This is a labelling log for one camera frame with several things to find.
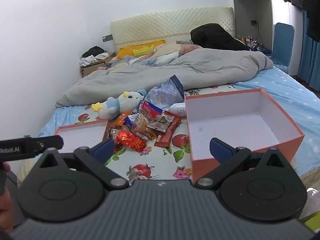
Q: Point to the white garment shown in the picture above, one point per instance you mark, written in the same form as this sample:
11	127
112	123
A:
87	60

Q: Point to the black cloth heap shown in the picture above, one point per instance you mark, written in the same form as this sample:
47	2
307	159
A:
215	37

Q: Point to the orange box lid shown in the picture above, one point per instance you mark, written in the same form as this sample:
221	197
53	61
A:
82	132

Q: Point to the lime green object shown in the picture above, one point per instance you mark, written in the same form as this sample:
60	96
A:
313	223

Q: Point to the grey wall switch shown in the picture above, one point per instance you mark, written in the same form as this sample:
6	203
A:
107	38

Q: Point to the orange cardboard box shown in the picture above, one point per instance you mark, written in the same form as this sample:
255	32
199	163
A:
250	130

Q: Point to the blue curtain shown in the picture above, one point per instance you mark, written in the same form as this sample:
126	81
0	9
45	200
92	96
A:
308	62

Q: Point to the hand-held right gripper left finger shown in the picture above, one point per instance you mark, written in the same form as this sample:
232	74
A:
105	148

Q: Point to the orange snack packet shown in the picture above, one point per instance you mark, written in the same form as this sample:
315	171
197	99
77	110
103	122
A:
122	119

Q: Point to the grey printed snack packet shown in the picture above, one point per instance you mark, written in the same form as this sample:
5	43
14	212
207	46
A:
162	122

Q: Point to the grey blanket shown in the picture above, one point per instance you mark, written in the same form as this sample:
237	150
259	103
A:
150	75

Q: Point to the cream quilted headboard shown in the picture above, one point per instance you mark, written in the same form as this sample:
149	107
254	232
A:
162	25

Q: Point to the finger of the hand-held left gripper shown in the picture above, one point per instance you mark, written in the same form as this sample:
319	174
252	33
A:
52	142

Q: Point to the group of toiletry bottles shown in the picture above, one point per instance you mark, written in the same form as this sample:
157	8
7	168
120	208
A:
248	40

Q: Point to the white pump bottle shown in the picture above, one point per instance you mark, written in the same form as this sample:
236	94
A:
177	109

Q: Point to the yellow pillow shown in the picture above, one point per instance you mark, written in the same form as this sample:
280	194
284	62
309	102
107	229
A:
140	48

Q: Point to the blue chair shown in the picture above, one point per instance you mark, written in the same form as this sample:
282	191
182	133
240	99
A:
283	42

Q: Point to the person's left hand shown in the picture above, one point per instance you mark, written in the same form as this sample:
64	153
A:
5	215

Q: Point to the large pale blue snack bag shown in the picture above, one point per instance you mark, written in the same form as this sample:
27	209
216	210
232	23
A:
162	92

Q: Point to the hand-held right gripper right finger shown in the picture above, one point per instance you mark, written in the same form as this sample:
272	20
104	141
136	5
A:
220	151

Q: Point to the shiny red gold snack packet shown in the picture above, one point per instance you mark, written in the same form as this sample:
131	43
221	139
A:
131	140

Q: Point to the pastel patterned quilt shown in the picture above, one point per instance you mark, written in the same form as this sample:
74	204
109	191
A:
162	52

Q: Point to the blue star bed sheet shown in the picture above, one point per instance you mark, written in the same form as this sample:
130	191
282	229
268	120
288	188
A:
287	100

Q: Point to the black wall charger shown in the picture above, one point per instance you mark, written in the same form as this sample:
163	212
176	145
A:
254	22

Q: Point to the brown cardboard box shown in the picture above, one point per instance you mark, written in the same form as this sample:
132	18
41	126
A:
92	68

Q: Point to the white blue plush toy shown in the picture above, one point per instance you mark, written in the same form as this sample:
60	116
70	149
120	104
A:
125	100

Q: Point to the red-white clear window snack packet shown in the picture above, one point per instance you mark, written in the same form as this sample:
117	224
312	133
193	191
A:
151	110

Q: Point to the blue snack packet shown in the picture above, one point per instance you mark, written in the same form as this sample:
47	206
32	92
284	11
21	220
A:
135	121

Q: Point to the dark hanging clothes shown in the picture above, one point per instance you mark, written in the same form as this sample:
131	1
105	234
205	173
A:
312	17

